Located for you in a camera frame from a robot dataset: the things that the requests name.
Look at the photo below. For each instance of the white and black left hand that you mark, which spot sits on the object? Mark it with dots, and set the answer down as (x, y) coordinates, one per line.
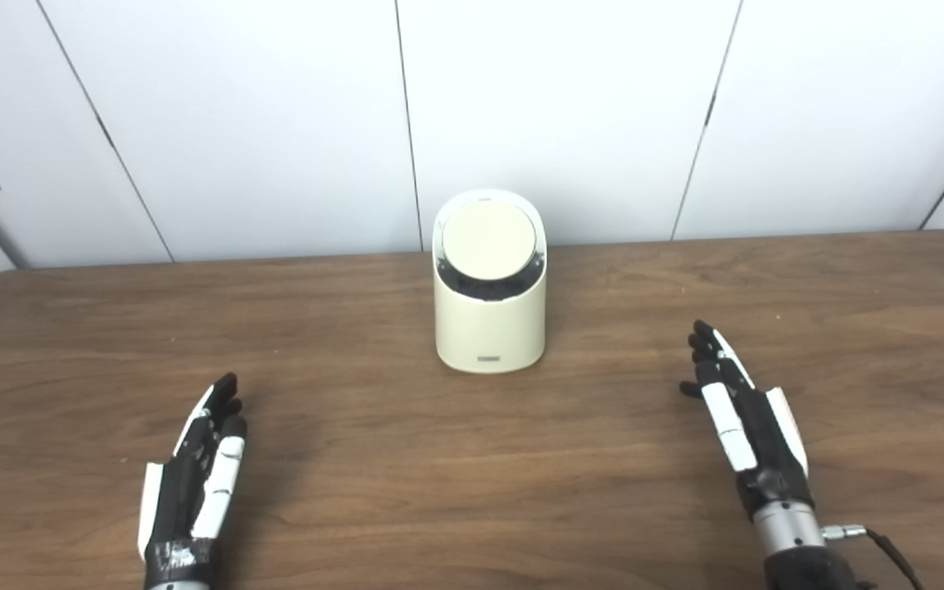
(181, 500)

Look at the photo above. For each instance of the white and black right hand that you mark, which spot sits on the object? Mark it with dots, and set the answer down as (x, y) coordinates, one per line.
(763, 442)

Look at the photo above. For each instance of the cream-colored bin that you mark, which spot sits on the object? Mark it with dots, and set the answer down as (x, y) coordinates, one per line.
(488, 332)

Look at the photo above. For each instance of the cream round bin lid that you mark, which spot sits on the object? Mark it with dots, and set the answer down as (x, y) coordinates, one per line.
(488, 238)

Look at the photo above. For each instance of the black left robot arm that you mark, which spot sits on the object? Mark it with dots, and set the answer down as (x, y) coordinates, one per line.
(177, 586)

